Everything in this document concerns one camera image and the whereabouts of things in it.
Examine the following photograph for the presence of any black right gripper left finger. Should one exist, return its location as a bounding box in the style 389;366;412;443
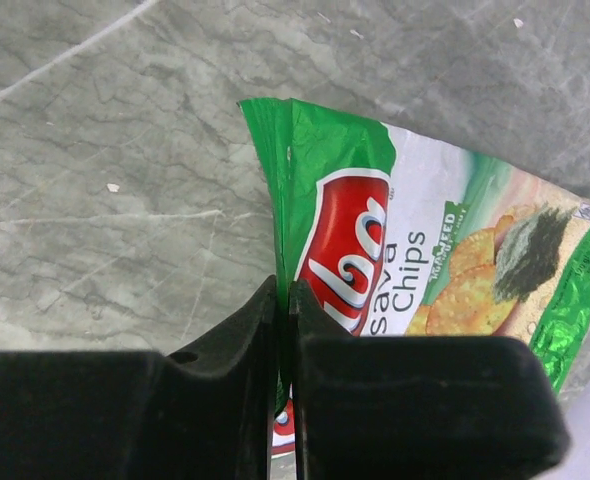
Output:
0;278;277;479

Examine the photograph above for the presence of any green Chuba chips bag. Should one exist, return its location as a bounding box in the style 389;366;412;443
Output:
236;96;590;456

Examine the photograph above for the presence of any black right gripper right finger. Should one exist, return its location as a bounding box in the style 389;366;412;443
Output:
289;280;570;479

